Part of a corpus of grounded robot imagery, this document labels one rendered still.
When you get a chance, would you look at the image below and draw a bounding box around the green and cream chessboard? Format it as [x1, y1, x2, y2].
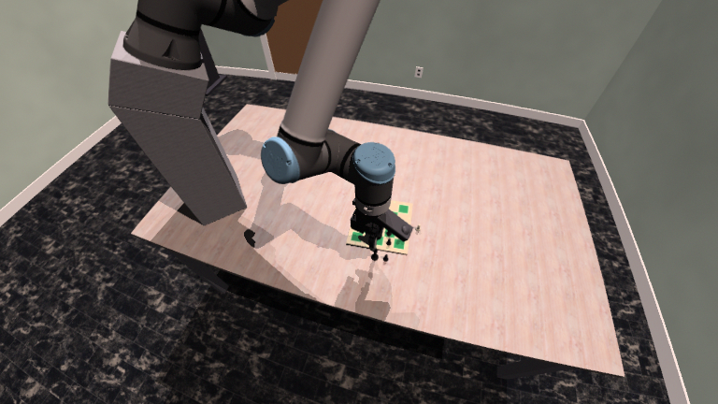
[346, 200, 412, 254]

